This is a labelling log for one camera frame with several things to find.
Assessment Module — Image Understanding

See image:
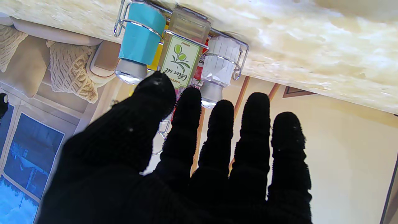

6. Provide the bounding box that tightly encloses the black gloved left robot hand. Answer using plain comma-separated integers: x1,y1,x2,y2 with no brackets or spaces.
36,71,313,224

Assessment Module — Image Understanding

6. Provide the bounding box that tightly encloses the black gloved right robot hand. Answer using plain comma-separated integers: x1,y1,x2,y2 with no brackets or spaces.
0,93,9,119

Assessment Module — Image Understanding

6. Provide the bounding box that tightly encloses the yellow mustard squeeze bottle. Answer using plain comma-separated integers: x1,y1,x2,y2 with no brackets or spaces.
129,42,165,95

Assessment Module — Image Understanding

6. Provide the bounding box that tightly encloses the red tomato ketchup bottle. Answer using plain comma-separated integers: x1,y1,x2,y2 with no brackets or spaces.
171,39,209,119

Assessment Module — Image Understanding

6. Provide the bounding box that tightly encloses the teal shaker with silver cap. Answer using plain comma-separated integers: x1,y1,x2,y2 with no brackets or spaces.
115,2,167,85

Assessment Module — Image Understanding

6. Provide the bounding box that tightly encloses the clear olive oil bottle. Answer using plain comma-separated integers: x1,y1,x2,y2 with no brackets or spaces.
157,8,212,89

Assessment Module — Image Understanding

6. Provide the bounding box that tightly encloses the white shaker with silver cap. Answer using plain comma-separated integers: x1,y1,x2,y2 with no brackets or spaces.
201,36,241,109

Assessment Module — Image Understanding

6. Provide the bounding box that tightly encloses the white framed window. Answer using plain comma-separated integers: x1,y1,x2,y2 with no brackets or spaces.
0,90,78,224

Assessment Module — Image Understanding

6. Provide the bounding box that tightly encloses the beige sofa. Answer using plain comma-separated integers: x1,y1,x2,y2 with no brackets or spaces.
0,12,125,125

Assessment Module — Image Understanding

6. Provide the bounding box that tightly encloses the knitted beige cushion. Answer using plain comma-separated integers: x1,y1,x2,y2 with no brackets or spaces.
47,40,100,104

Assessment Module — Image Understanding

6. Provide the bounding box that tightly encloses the tripod floor lamp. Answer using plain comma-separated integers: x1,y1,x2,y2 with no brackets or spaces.
190,76,282,176

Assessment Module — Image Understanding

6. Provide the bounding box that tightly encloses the dark flat television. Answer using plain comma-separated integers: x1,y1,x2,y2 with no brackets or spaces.
379,156,398,224

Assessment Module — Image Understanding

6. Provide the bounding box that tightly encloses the chrome wire seasoning rack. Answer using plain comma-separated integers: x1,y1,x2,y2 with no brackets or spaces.
113,0,250,155

